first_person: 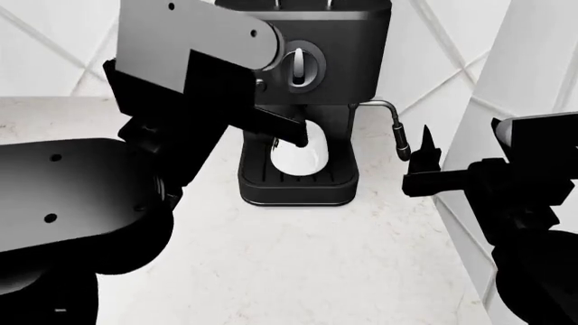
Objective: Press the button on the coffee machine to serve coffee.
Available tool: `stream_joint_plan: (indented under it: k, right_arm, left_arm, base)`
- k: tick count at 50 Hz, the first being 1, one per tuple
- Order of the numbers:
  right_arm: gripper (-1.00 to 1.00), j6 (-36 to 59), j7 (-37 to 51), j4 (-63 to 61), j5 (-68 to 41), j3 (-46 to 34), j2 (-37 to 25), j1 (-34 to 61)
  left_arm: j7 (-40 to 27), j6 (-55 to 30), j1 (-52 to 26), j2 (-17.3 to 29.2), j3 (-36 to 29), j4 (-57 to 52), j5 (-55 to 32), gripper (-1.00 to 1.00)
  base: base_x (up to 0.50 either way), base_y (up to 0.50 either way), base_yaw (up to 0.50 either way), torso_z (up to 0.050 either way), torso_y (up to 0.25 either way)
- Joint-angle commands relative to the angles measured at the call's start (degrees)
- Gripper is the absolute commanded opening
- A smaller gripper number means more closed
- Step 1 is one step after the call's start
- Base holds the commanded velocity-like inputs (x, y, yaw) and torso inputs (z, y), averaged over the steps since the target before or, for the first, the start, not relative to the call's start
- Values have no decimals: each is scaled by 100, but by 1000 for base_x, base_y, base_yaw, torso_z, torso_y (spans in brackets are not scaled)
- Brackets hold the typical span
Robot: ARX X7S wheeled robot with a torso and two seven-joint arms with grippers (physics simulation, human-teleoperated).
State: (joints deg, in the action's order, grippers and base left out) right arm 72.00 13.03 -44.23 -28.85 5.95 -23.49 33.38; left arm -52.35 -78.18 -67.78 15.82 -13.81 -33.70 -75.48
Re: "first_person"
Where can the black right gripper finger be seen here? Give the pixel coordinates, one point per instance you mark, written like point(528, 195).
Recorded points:
point(425, 152)

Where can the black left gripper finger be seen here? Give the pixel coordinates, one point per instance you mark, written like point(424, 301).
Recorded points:
point(284, 130)

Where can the small round black button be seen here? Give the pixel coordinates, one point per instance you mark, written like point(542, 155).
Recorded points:
point(260, 85)

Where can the black espresso coffee machine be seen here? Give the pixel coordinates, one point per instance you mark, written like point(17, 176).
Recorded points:
point(352, 54)

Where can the metal steam wand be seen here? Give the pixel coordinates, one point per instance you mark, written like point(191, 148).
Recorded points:
point(400, 139)

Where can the white mug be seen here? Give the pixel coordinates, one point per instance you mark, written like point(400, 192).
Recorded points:
point(311, 152)

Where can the silver black rotary knob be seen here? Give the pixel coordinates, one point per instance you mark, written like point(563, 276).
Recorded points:
point(298, 66)

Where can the grey left wrist camera housing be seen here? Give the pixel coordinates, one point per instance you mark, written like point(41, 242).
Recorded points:
point(189, 30)

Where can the grey wrist camera housing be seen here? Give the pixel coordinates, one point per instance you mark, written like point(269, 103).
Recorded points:
point(542, 135)
point(189, 30)

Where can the grey right wrist camera housing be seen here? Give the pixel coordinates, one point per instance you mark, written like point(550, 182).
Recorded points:
point(542, 135)

